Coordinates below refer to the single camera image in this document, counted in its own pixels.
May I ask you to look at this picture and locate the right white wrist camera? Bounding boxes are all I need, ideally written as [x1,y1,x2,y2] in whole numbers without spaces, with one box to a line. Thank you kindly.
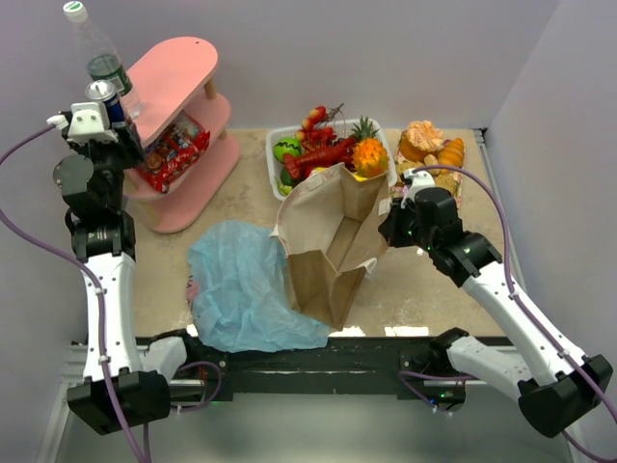
[400,169,435,200]

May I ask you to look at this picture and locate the white plastic basket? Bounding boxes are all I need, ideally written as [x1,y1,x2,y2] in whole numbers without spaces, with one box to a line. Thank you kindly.
[265,118,398,202]

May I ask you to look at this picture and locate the black base frame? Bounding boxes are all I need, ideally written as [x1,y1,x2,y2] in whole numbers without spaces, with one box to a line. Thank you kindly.
[134,335,512,404]

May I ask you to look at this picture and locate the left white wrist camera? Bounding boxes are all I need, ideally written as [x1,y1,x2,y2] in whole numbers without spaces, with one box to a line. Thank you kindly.
[46,101,119,146]

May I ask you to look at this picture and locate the green toy watermelon ball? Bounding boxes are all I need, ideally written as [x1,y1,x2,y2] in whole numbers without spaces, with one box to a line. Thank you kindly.
[273,137,303,164]

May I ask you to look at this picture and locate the blue silver energy drink can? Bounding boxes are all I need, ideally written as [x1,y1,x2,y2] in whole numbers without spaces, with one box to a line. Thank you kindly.
[85,80,127,123]

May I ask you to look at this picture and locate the clear water bottle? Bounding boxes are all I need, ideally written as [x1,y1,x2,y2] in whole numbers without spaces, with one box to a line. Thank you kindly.
[63,1,143,120]

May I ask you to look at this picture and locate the red cherry sprig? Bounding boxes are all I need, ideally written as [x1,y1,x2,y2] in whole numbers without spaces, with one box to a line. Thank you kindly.
[295,103,343,150]

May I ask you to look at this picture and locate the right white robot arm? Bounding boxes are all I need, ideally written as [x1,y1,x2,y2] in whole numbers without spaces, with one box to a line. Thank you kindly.
[379,187,613,438]

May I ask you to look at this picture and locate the red toy lobster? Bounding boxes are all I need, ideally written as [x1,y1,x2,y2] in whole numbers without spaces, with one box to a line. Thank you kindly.
[282,137,357,180]

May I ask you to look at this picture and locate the floral serving tray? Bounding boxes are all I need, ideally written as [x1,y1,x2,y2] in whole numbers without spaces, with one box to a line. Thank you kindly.
[395,138,463,204]

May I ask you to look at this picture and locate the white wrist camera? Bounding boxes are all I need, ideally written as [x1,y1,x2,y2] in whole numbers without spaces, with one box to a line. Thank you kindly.
[400,169,435,200]
[46,101,119,146]

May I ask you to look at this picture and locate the brown jute grocery bag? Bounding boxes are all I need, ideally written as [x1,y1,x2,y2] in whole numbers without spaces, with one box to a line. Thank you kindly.
[273,164,390,330]

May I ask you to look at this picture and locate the toy croissant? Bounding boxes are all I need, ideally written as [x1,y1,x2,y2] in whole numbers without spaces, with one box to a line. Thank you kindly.
[438,138,465,168]

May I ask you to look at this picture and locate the small toy bun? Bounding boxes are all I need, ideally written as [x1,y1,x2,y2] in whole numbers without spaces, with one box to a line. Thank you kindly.
[423,154,441,177]

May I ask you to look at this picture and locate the blue plastic bag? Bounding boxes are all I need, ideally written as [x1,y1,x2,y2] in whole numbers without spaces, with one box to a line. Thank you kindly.
[187,220,331,353]

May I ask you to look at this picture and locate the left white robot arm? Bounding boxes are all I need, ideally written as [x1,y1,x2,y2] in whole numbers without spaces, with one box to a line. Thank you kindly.
[51,115,188,435]

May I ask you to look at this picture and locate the pink three-tier shelf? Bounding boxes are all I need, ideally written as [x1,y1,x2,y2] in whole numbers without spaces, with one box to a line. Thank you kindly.
[124,37,240,233]

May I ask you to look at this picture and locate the purple cable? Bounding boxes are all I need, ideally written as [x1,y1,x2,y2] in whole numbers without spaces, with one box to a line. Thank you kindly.
[0,123,226,463]
[398,164,617,463]

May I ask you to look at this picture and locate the red snack packet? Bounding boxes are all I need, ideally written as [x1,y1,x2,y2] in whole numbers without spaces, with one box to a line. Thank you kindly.
[136,112,210,194]

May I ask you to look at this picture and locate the orange toy pineapple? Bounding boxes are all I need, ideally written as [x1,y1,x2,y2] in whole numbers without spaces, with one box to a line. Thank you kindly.
[351,116,389,178]

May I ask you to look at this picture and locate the yellow toy bananas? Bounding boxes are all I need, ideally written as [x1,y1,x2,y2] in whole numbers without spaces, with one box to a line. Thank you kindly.
[308,167,370,181]

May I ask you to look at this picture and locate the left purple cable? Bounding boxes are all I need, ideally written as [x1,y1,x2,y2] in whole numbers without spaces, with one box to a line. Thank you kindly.
[0,123,226,463]

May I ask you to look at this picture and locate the toy bread slice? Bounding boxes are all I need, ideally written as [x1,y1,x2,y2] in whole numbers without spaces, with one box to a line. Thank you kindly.
[434,174,458,197]
[395,160,424,182]

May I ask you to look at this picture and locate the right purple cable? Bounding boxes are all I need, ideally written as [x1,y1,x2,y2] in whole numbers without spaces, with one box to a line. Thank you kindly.
[398,164,617,463]

